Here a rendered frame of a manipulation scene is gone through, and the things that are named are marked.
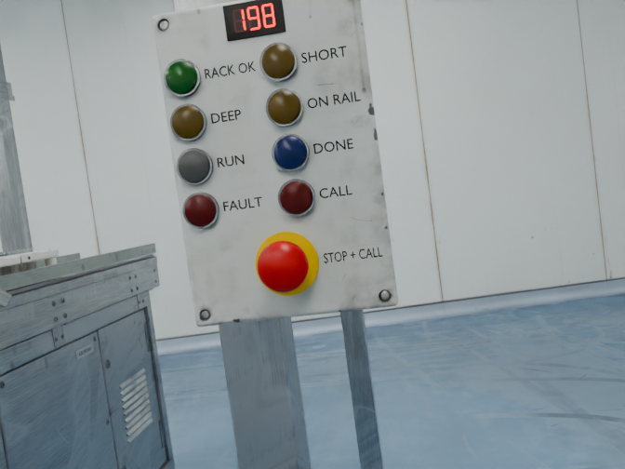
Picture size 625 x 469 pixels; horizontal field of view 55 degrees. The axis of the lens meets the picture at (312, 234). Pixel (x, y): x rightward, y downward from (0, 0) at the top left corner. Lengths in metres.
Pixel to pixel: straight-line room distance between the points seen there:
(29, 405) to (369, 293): 1.15
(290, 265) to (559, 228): 4.20
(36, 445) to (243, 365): 1.03
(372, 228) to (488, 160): 3.98
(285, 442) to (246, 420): 0.04
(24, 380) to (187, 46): 1.12
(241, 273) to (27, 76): 4.29
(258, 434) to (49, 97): 4.18
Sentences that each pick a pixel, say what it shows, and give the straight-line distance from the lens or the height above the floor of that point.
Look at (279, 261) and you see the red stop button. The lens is 0.46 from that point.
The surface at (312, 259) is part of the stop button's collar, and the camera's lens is 0.48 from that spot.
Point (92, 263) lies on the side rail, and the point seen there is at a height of 0.83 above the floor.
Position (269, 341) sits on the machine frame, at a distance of 0.57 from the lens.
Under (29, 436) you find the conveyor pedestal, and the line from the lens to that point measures 1.54.
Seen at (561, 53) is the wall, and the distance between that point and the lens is 4.72.
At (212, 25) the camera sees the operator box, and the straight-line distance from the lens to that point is 0.52.
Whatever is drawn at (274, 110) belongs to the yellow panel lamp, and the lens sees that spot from 0.49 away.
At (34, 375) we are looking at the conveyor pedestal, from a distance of 1.55.
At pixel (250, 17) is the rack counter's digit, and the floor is 1.07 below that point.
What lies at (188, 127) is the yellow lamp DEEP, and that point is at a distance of 0.50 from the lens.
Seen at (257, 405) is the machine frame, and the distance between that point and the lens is 0.59.
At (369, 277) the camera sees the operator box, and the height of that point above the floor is 0.85.
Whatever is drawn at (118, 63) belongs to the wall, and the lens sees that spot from 4.54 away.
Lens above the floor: 0.92
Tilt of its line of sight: 3 degrees down
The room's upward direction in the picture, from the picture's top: 8 degrees counter-clockwise
